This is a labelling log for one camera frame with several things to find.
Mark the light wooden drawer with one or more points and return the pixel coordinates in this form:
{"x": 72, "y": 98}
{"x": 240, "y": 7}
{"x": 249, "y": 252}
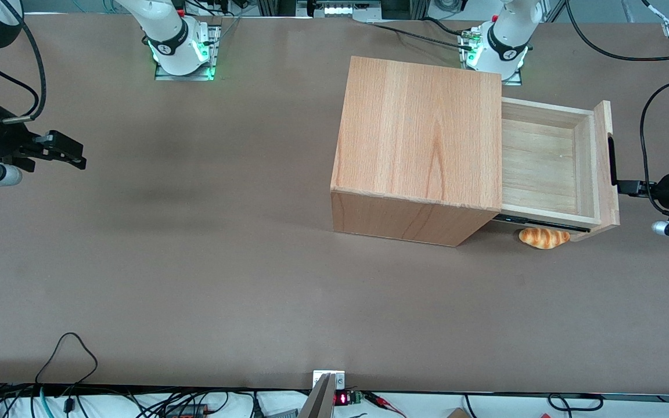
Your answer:
{"x": 538, "y": 162}

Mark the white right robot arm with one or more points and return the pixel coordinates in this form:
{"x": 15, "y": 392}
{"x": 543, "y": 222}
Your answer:
{"x": 172, "y": 40}

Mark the wooden drawer cabinet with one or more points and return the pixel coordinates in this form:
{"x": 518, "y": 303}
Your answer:
{"x": 416, "y": 128}

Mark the toy bread roll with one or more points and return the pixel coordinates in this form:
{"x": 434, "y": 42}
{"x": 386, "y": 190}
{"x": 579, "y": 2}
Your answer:
{"x": 543, "y": 238}

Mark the orange black device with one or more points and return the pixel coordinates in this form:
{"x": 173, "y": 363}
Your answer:
{"x": 186, "y": 411}

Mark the brown cardboard piece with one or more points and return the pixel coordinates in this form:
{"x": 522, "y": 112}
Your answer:
{"x": 456, "y": 413}

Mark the black device with lit panel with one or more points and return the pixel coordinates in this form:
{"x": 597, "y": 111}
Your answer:
{"x": 334, "y": 9}

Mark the red black test leads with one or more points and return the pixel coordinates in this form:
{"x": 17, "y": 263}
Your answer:
{"x": 381, "y": 399}

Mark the red digit display module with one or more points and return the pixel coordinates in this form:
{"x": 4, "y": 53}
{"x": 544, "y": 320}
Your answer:
{"x": 341, "y": 399}

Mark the black drawer slide rail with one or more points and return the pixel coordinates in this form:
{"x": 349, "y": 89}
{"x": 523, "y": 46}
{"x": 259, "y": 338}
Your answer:
{"x": 543, "y": 223}

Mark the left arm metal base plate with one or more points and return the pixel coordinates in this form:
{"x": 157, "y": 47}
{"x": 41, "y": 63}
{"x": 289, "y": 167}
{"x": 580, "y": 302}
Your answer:
{"x": 514, "y": 78}

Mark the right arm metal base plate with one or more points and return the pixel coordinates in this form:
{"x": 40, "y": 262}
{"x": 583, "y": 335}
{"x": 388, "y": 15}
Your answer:
{"x": 213, "y": 52}

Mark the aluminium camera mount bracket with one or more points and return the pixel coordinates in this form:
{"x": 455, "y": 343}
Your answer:
{"x": 320, "y": 400}

